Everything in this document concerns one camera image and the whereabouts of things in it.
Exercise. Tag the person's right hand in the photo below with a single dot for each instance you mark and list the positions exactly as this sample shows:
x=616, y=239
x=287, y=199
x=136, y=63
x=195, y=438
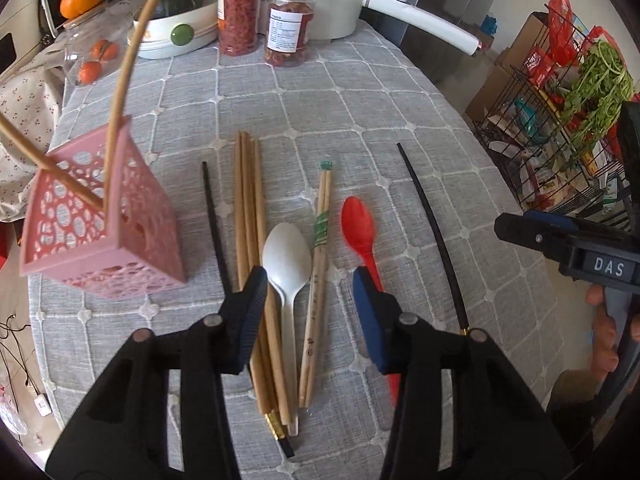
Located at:
x=605, y=345

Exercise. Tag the small tangerine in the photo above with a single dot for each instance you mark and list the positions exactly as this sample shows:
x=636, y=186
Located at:
x=90, y=72
x=106, y=50

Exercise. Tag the clear glass jar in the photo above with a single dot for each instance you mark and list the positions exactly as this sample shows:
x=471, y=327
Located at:
x=75, y=45

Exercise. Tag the cream air fryer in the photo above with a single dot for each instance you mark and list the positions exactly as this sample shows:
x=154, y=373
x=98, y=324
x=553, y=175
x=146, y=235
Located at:
x=20, y=25

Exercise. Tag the cherry print cloth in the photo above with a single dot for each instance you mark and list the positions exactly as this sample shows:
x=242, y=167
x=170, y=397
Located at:
x=25, y=125

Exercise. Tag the red box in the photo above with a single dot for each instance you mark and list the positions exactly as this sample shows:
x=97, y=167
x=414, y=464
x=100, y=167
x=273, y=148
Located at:
x=7, y=245

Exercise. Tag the white electric pot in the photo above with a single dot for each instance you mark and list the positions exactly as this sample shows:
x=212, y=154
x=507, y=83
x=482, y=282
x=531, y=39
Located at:
x=325, y=0

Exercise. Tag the grey checked tablecloth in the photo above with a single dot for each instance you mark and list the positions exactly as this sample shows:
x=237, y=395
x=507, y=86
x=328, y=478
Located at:
x=350, y=125

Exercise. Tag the thin bamboo chopstick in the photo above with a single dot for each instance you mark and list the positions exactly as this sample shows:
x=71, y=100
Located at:
x=122, y=80
x=45, y=162

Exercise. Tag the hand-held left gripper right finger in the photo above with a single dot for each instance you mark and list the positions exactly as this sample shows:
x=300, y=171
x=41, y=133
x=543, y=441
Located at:
x=370, y=320

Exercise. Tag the red plastic spoon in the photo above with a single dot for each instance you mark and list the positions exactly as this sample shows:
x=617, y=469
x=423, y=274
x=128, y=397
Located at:
x=357, y=225

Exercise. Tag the bunch of green vegetables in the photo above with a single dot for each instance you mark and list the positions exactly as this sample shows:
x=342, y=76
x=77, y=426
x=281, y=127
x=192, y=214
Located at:
x=597, y=90

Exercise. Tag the labelled jar of dried fruit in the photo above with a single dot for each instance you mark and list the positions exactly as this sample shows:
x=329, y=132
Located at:
x=290, y=35

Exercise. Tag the white bowl with green dot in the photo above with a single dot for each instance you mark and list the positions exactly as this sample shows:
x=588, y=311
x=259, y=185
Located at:
x=160, y=42

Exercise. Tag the cardboard box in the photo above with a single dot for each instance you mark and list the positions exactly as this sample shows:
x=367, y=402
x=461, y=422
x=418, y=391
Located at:
x=510, y=65

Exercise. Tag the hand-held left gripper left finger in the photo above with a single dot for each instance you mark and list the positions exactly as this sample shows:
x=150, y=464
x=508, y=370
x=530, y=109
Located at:
x=252, y=310

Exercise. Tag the red plastic bag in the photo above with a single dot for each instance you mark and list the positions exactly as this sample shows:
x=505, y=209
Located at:
x=560, y=15

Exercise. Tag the brown wooden chopstick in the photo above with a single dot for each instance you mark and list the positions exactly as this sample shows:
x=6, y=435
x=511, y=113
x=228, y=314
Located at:
x=246, y=210
x=260, y=220
x=239, y=210

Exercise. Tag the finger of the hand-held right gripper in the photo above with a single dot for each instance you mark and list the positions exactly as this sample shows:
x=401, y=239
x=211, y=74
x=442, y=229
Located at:
x=525, y=232

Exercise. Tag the white power strip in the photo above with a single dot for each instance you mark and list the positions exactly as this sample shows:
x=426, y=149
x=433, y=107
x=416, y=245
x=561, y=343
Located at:
x=41, y=404

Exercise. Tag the bamboo chopstick with green band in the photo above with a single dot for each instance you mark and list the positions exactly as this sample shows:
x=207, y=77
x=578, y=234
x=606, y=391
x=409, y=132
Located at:
x=319, y=310
x=312, y=310

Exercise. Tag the black chopstick with gold band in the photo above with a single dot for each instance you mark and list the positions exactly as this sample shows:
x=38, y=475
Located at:
x=435, y=240
x=215, y=230

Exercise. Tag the pink perforated utensil holder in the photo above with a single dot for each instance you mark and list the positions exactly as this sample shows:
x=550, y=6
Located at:
x=140, y=240

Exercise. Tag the clear jar of goji berries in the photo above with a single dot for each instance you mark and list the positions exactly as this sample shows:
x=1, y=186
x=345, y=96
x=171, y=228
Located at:
x=239, y=20

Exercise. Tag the white plastic spoon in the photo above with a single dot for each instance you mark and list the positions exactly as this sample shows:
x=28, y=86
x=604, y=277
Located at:
x=286, y=260

